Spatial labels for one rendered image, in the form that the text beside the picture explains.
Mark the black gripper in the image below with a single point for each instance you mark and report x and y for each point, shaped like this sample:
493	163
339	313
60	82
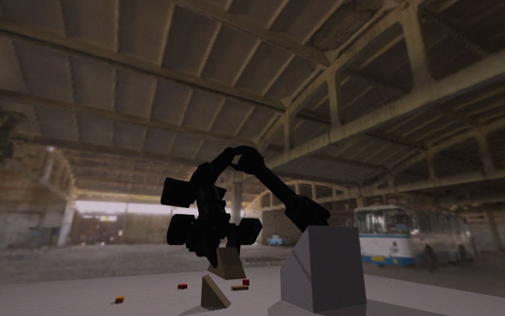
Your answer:
212	221

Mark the brown triangular wooden block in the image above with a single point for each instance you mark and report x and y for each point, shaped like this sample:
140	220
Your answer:
212	295
229	264

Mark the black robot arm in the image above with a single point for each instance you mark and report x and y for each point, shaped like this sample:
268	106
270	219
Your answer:
301	210

